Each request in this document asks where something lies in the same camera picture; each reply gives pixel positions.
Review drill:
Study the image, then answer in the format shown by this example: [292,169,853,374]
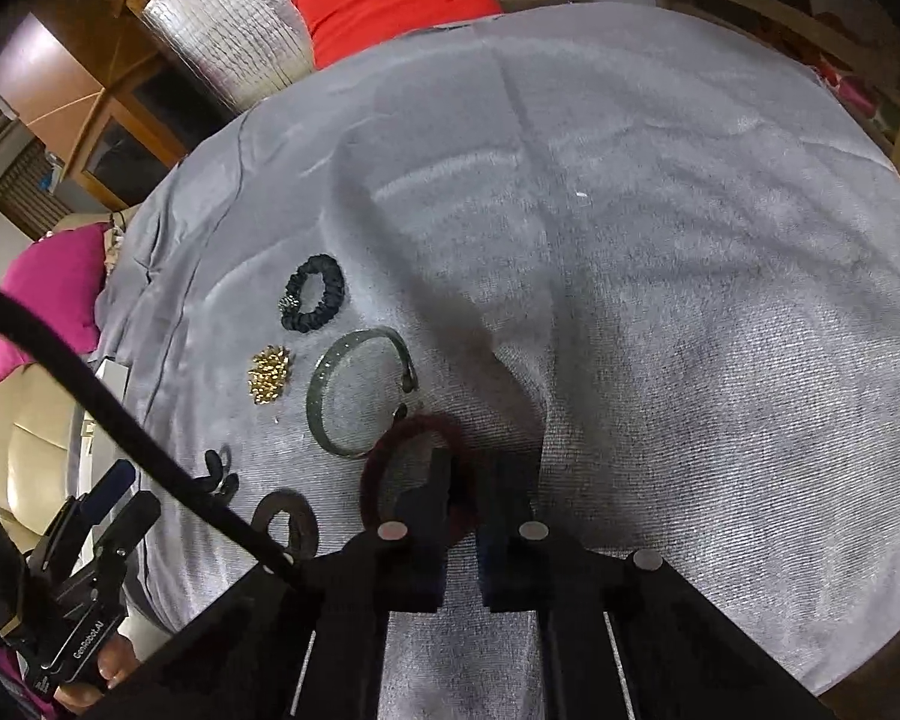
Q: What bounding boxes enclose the person's left hand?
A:
[52,634,142,717]

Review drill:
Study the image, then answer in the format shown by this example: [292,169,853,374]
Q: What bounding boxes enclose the gold spiky brooch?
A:
[247,345,295,407]

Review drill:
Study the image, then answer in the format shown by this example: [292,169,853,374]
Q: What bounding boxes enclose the grey cloth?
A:
[94,4,900,698]

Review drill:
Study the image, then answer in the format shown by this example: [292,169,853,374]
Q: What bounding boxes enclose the wooden cabinet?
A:
[0,0,188,211]

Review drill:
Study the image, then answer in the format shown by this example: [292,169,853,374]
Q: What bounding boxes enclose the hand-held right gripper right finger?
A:
[476,457,833,720]

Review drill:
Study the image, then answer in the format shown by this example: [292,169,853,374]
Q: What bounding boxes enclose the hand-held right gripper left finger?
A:
[112,448,466,720]

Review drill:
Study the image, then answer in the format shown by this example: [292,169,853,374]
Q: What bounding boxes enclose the black cable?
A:
[0,276,308,593]

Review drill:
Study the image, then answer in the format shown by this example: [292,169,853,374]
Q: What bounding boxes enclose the silver foil mat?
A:
[142,0,571,117]

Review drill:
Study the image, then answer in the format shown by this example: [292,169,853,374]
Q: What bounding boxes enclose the red pillow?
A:
[291,0,503,70]

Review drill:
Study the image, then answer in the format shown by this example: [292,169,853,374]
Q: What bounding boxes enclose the dark slatted panel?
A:
[0,141,70,239]

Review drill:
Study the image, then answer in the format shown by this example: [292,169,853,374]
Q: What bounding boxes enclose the wooden chair frame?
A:
[649,0,900,196]

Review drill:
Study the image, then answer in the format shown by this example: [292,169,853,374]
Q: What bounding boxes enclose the magenta pillow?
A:
[0,223,113,387]

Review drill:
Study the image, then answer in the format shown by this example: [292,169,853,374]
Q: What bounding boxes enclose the thin grey headband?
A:
[306,327,421,458]

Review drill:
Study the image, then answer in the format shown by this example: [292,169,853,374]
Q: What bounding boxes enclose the beige leather sofa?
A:
[0,330,98,556]

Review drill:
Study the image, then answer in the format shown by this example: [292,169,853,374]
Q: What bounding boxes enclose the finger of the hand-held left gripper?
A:
[64,491,163,595]
[28,460,137,571]

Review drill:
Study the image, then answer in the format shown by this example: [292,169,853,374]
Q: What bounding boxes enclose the small black knotted hair tie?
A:
[199,444,241,502]

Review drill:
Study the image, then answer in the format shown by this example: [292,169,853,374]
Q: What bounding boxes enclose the beige patterned cloth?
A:
[102,221,130,275]

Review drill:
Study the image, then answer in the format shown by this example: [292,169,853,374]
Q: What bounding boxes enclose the black scrunchie with rhinestone charm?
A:
[281,255,348,334]

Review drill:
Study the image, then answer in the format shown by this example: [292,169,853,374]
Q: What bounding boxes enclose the dark red hair tie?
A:
[358,412,481,541]

